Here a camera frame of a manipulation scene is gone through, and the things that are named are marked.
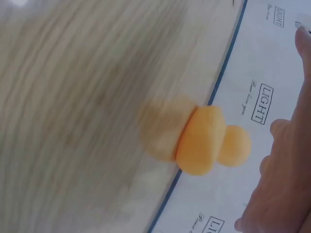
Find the person's right hand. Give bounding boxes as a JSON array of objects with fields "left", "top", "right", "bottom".
[{"left": 234, "top": 25, "right": 311, "bottom": 233}]

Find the small orange dough ball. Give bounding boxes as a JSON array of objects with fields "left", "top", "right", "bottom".
[{"left": 215, "top": 125, "right": 252, "bottom": 168}]

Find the large orange dough lump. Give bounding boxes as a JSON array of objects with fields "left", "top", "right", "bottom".
[{"left": 175, "top": 105, "right": 227, "bottom": 177}]

